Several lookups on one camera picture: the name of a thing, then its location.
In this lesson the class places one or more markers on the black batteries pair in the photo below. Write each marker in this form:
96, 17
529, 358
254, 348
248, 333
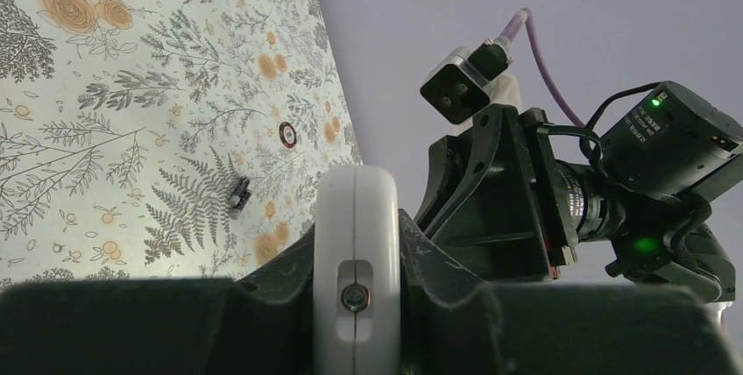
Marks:
240, 195

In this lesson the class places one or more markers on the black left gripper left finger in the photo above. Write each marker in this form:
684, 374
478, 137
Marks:
260, 324

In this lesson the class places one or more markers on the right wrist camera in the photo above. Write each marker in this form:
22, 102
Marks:
466, 82

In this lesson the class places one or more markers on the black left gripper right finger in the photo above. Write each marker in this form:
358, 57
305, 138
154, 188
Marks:
453, 322

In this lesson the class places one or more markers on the floral patterned table mat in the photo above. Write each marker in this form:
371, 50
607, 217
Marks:
126, 125

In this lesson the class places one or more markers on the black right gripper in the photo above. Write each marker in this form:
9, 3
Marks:
646, 186

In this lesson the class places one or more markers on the white remote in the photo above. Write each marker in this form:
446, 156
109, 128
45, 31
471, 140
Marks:
356, 280

